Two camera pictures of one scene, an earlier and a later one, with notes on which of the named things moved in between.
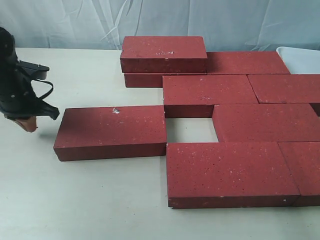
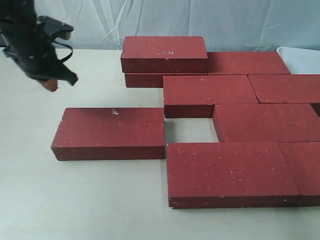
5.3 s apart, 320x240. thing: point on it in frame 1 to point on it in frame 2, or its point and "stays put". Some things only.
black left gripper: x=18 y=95 to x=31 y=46
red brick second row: x=194 y=96 stays put
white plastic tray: x=301 y=61 stays put
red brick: x=111 y=132 stays put
